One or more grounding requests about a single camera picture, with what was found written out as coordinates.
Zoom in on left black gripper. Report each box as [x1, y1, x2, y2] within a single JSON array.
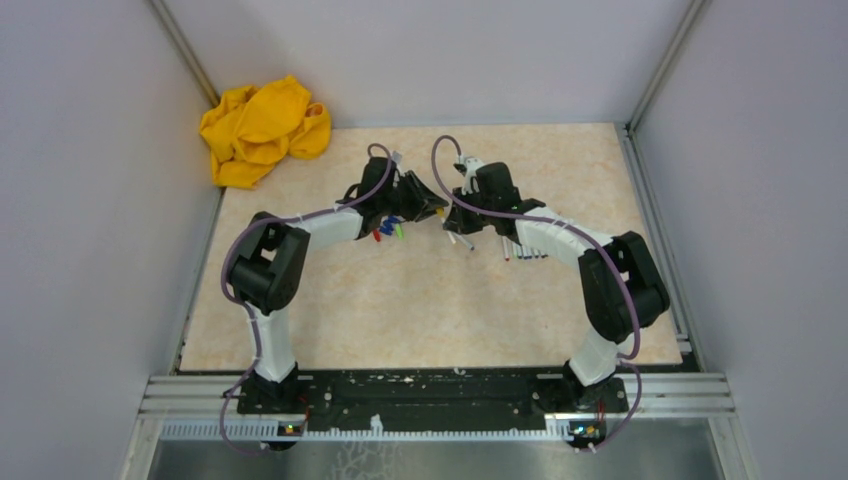
[[379, 170, 450, 223]]

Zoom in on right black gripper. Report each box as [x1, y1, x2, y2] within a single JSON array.
[[444, 185, 497, 237]]

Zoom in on red cap marker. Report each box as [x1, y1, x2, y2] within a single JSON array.
[[501, 237, 511, 262]]

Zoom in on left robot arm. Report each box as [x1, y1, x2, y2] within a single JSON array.
[[221, 157, 448, 414]]

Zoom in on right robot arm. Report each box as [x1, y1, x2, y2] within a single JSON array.
[[444, 155, 670, 412]]

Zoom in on yellow crumpled cloth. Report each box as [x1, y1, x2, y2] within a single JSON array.
[[198, 75, 332, 190]]

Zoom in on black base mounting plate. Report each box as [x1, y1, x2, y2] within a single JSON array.
[[235, 366, 629, 433]]

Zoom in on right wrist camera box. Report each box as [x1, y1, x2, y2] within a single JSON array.
[[454, 154, 485, 195]]

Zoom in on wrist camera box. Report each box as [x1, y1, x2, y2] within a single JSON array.
[[454, 154, 485, 195], [391, 150, 404, 175]]

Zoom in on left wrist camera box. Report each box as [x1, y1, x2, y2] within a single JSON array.
[[391, 150, 404, 175]]

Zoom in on aluminium front rail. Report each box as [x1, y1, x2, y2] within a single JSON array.
[[139, 369, 736, 443]]

